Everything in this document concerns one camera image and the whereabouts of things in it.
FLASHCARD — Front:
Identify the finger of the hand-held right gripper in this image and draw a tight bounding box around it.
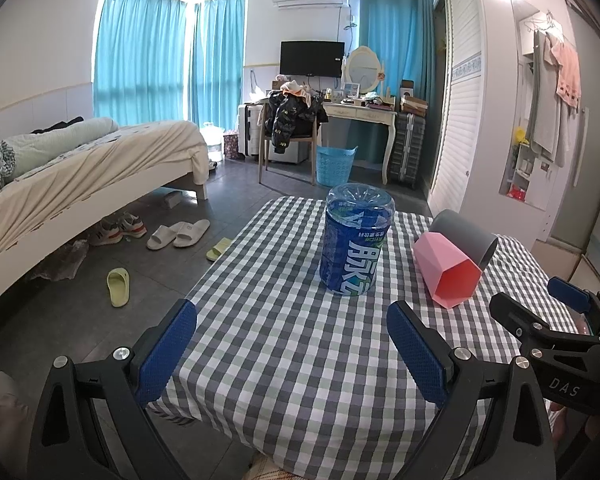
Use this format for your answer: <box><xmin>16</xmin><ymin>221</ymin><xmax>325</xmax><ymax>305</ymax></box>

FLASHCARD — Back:
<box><xmin>490</xmin><ymin>292</ymin><xmax>581</xmax><ymax>358</ymax></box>
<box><xmin>547</xmin><ymin>276</ymin><xmax>600</xmax><ymax>346</ymax></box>

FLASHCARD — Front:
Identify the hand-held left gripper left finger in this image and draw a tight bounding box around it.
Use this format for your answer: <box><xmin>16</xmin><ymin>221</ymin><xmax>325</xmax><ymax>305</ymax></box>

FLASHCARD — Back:
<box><xmin>27</xmin><ymin>299</ymin><xmax>198</xmax><ymax>480</ymax></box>

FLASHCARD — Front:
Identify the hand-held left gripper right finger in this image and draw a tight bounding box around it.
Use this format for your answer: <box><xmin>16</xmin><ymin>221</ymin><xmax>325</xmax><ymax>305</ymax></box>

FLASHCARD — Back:
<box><xmin>386</xmin><ymin>301</ymin><xmax>557</xmax><ymax>480</ymax></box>

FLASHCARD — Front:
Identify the pink hexagonal cup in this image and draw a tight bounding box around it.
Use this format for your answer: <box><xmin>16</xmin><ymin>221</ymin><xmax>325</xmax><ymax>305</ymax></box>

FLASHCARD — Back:
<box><xmin>413</xmin><ymin>231</ymin><xmax>483</xmax><ymax>308</ymax></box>

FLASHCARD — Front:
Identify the grey round cup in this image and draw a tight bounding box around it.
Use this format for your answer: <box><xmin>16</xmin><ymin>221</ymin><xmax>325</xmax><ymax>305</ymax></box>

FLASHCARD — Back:
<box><xmin>428</xmin><ymin>208</ymin><xmax>499</xmax><ymax>271</ymax></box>

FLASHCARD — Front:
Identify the blue label plastic bottle cup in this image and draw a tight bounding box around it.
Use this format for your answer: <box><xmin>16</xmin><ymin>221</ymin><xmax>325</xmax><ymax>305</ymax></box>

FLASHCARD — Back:
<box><xmin>319</xmin><ymin>183</ymin><xmax>396</xmax><ymax>297</ymax></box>

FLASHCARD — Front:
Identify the cardboard box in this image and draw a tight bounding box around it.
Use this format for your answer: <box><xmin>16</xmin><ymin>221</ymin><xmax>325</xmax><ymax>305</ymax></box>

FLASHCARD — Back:
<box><xmin>529</xmin><ymin>239</ymin><xmax>600</xmax><ymax>297</ymax></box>

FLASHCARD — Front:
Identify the yellow-green slipper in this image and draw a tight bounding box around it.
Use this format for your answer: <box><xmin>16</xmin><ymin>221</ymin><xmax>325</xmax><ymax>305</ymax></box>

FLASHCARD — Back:
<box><xmin>205</xmin><ymin>237</ymin><xmax>233</xmax><ymax>262</ymax></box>
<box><xmin>106</xmin><ymin>268</ymin><xmax>131</xmax><ymax>309</ymax></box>

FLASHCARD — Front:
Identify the white slipper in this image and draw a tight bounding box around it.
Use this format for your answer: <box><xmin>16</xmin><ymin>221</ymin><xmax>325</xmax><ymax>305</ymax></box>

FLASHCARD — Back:
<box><xmin>146</xmin><ymin>223</ymin><xmax>182</xmax><ymax>251</ymax></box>
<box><xmin>173</xmin><ymin>219</ymin><xmax>211</xmax><ymax>249</ymax></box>

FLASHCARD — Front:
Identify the grey checked tablecloth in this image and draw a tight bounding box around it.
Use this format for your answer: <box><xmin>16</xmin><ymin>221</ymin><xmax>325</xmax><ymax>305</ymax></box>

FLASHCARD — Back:
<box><xmin>147</xmin><ymin>195</ymin><xmax>598</xmax><ymax>463</ymax></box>

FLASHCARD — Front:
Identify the pair of sneakers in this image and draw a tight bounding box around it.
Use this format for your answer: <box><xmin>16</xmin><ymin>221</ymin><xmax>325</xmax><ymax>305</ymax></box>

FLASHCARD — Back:
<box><xmin>87</xmin><ymin>212</ymin><xmax>147</xmax><ymax>247</ymax></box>

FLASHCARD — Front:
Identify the clear plastic bag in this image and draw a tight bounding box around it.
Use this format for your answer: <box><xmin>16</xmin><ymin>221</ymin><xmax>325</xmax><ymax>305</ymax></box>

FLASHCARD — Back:
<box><xmin>27</xmin><ymin>239</ymin><xmax>90</xmax><ymax>282</ymax></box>

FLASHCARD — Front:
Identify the white hanging garment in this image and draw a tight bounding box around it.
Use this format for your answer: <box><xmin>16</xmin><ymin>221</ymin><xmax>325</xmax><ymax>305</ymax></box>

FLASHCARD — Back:
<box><xmin>529</xmin><ymin>29</ymin><xmax>571</xmax><ymax>167</ymax></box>

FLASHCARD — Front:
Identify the white bed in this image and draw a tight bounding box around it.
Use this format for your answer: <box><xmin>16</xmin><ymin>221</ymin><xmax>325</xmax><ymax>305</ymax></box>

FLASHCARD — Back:
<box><xmin>0</xmin><ymin>119</ymin><xmax>211</xmax><ymax>321</ymax></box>

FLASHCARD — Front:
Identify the grey suitcase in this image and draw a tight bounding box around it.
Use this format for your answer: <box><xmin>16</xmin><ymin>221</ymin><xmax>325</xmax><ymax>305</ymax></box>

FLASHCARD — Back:
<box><xmin>388</xmin><ymin>111</ymin><xmax>426</xmax><ymax>190</ymax></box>

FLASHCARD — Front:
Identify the blue plastic basket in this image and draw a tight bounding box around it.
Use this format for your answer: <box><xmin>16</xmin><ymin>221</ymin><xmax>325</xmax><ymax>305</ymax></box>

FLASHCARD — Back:
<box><xmin>315</xmin><ymin>145</ymin><xmax>359</xmax><ymax>187</ymax></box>

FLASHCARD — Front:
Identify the pink hanging towel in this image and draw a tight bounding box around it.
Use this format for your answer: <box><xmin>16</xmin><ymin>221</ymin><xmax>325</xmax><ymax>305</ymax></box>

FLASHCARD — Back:
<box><xmin>550</xmin><ymin>40</ymin><xmax>582</xmax><ymax>109</ymax></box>

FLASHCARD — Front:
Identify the clear water jug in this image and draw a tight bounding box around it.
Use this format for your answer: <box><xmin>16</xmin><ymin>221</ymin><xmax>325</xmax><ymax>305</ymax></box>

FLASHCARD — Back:
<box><xmin>201</xmin><ymin>121</ymin><xmax>225</xmax><ymax>162</ymax></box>

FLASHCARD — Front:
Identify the white louvred wardrobe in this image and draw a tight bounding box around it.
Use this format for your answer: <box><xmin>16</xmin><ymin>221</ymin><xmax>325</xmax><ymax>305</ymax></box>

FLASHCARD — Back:
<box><xmin>428</xmin><ymin>0</ymin><xmax>487</xmax><ymax>213</ymax></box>

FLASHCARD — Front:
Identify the pale green rolled blanket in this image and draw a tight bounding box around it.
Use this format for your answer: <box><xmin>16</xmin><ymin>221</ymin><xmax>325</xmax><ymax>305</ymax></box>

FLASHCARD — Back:
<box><xmin>2</xmin><ymin>119</ymin><xmax>119</xmax><ymax>182</ymax></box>

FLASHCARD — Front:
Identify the white suitcase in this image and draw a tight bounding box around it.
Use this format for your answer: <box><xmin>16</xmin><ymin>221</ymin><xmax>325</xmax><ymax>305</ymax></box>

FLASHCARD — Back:
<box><xmin>237</xmin><ymin>103</ymin><xmax>267</xmax><ymax>162</ymax></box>

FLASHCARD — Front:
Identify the wooden chair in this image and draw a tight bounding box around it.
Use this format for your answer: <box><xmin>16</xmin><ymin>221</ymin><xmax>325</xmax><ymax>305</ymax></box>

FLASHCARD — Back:
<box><xmin>258</xmin><ymin>102</ymin><xmax>322</xmax><ymax>187</ymax></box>

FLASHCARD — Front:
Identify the white dressing table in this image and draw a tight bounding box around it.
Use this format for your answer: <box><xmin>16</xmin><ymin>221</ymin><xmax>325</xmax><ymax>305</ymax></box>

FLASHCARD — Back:
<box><xmin>321</xmin><ymin>100</ymin><xmax>398</xmax><ymax>185</ymax></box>

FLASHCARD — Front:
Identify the brown box stack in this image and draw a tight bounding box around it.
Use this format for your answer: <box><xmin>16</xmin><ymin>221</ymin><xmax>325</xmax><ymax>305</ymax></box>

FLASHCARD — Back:
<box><xmin>399</xmin><ymin>79</ymin><xmax>429</xmax><ymax>114</ymax></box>

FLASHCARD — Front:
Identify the black clothing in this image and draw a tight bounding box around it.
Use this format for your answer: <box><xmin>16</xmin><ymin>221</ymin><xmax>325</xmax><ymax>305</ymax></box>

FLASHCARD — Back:
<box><xmin>30</xmin><ymin>117</ymin><xmax>84</xmax><ymax>135</ymax></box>

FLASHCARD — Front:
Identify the black jacket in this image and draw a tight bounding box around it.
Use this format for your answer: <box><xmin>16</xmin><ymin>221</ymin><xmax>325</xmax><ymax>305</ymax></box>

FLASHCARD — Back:
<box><xmin>264</xmin><ymin>90</ymin><xmax>330</xmax><ymax>154</ymax></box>

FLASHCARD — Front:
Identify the white oval vanity mirror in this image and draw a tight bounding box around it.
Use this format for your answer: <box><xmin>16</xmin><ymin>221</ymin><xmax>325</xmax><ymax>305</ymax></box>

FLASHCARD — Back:
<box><xmin>342</xmin><ymin>45</ymin><xmax>386</xmax><ymax>96</ymax></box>

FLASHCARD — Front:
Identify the turquoise curtain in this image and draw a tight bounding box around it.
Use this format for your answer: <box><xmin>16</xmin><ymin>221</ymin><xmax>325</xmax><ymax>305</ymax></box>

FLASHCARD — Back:
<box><xmin>357</xmin><ymin>0</ymin><xmax>437</xmax><ymax>111</ymax></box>
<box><xmin>93</xmin><ymin>0</ymin><xmax>189</xmax><ymax>127</ymax></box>
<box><xmin>190</xmin><ymin>0</ymin><xmax>247</xmax><ymax>132</ymax></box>

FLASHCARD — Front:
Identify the black television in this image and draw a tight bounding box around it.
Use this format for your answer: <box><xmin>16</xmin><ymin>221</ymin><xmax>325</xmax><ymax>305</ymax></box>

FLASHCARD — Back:
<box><xmin>280</xmin><ymin>40</ymin><xmax>346</xmax><ymax>79</ymax></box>

